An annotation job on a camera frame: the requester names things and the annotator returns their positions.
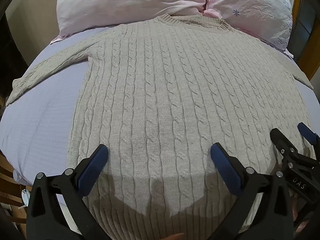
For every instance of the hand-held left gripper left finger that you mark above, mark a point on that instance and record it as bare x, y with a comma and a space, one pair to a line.
93, 165

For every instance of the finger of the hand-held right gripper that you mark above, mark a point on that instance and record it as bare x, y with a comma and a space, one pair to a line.
285, 145
307, 132

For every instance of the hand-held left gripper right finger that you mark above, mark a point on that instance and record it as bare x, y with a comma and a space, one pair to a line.
225, 166

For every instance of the person's right hand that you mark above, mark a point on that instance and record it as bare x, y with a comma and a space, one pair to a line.
295, 206

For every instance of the lavender bed sheet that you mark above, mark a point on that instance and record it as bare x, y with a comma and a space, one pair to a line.
37, 127

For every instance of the white plastic object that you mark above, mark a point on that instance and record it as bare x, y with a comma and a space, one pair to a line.
24, 198

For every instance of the pink floral pillow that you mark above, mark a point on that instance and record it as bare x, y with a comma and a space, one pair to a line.
150, 0

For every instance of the wooden bed frame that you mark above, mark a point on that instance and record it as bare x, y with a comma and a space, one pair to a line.
306, 30

